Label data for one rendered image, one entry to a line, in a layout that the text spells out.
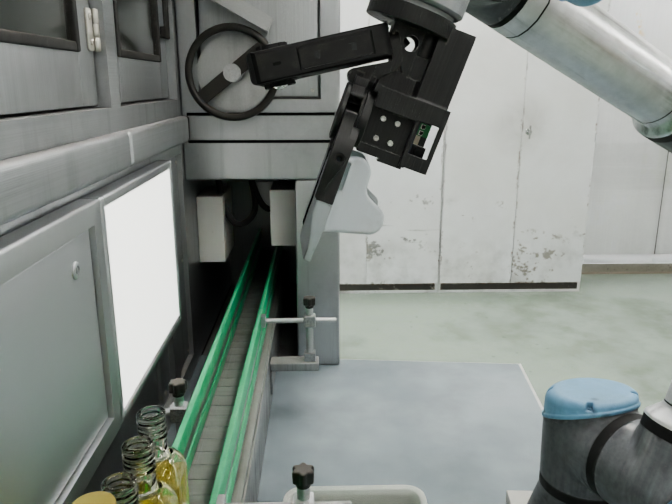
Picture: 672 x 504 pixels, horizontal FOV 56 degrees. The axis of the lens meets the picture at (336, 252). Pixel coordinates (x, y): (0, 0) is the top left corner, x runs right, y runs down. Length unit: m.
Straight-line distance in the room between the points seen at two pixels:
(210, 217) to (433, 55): 1.25
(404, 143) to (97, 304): 0.54
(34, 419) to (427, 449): 0.83
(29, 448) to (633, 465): 0.66
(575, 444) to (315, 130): 0.95
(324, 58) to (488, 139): 3.96
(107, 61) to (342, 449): 0.84
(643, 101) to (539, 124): 3.73
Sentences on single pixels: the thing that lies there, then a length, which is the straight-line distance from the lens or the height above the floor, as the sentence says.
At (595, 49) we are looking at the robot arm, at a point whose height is 1.50.
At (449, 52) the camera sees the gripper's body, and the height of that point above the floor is 1.49.
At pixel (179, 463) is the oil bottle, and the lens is 0.72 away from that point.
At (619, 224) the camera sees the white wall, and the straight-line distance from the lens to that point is 5.40.
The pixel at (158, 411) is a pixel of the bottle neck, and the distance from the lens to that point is 0.70.
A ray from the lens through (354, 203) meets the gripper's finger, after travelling 0.50.
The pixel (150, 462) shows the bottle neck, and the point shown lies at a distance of 0.65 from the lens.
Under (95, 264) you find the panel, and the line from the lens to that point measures 0.89.
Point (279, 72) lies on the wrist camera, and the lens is 0.51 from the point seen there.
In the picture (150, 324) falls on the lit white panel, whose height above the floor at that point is 1.06.
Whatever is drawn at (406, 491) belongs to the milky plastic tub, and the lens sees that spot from 1.08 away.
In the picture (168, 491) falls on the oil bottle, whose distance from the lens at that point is 0.67.
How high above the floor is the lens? 1.47
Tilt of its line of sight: 15 degrees down
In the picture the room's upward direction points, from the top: straight up
